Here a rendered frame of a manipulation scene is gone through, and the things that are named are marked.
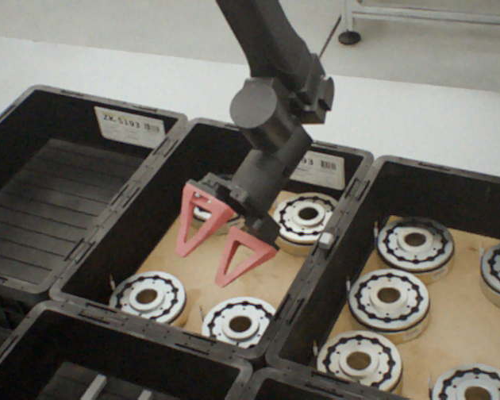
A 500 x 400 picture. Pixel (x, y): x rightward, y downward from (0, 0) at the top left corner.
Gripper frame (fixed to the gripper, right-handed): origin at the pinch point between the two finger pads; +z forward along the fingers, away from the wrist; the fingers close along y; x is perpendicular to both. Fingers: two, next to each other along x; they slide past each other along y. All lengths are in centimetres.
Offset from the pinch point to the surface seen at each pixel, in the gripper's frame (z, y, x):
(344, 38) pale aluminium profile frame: -106, 163, 123
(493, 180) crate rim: -31.2, 24.0, -14.4
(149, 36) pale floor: -73, 145, 185
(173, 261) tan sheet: 0.4, 17.9, 18.0
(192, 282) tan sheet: 1.6, 17.4, 12.7
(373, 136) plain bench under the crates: -41, 54, 23
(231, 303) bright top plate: 1.4, 14.3, 3.3
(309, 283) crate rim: -5.5, 10.4, -7.3
